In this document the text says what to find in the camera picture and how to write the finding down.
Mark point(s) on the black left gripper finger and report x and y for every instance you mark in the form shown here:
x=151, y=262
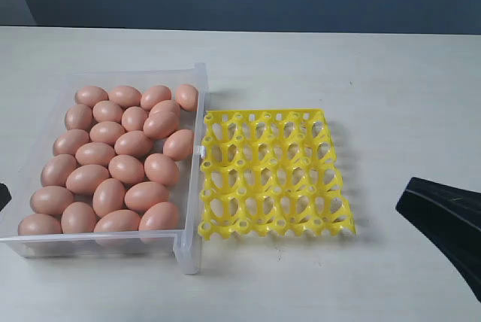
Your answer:
x=5, y=196

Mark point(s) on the brown egg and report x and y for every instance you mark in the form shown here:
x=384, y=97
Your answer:
x=133, y=118
x=166, y=105
x=126, y=169
x=154, y=95
x=106, y=132
x=39, y=224
x=78, y=217
x=57, y=170
x=90, y=96
x=79, y=117
x=125, y=96
x=85, y=179
x=52, y=200
x=95, y=153
x=134, y=143
x=186, y=96
x=123, y=220
x=108, y=197
x=179, y=145
x=107, y=111
x=70, y=141
x=161, y=124
x=161, y=169
x=161, y=216
x=143, y=196

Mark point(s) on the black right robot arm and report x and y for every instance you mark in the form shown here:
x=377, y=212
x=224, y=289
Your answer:
x=450, y=218

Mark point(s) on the clear plastic bin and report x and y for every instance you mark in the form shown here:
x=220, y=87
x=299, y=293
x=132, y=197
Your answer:
x=183, y=242

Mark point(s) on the yellow plastic egg tray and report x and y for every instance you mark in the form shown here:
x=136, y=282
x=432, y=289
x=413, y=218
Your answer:
x=271, y=171

